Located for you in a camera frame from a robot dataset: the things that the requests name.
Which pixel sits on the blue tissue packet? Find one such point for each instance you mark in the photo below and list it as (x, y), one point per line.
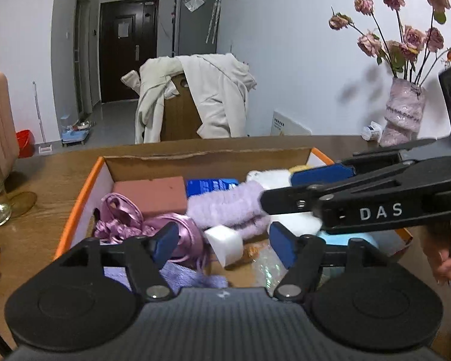
(206, 187)

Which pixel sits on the white paper notice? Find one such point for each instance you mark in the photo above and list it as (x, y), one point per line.
(123, 29)

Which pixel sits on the white medicine bottle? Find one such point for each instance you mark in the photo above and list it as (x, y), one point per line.
(371, 131)

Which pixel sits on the orange cardboard box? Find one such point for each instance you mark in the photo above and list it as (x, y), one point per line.
(142, 165)

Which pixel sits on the white broom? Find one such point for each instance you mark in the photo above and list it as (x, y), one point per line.
(45, 148)

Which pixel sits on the purple fluffy headband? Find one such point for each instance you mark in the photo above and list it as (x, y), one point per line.
(225, 207)

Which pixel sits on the pink sponge block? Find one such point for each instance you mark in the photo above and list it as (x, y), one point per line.
(150, 195)

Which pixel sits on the white foam cylinder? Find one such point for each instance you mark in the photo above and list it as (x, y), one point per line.
(223, 242)

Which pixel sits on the light blue fluffy cloth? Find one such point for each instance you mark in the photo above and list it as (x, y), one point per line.
(357, 238)

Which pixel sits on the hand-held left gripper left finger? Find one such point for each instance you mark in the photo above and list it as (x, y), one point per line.
(165, 242)

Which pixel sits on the beige coat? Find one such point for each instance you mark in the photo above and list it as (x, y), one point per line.
(218, 101)

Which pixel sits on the crinkled clear plastic wrap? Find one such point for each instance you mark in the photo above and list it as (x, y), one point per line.
(267, 267)

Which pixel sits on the pink textured vase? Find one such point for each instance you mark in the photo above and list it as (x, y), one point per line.
(402, 120)

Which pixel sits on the dark entrance door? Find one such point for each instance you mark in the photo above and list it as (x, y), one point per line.
(112, 64)

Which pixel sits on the blue pet feeder stand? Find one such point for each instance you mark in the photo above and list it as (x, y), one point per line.
(75, 135)

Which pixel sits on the striped umbrella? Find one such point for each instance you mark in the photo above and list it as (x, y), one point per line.
(212, 26)

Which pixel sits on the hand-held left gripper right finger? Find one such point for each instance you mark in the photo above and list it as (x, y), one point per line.
(282, 244)

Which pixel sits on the person's right hand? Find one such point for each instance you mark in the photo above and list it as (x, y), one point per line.
(441, 255)

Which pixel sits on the red plastic basin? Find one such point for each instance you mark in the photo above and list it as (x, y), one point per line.
(25, 143)

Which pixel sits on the grey interior door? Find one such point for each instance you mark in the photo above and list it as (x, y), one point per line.
(82, 56)

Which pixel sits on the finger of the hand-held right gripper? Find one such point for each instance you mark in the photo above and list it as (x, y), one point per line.
(285, 201)
(323, 175)

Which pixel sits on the grey refrigerator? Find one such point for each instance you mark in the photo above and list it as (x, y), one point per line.
(188, 34)

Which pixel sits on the dried pink roses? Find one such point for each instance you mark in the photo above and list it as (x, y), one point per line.
(413, 37)

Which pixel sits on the brown wooden chair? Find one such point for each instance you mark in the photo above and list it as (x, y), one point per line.
(180, 116)

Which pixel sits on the clear plastic bag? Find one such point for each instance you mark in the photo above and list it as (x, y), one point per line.
(194, 3)

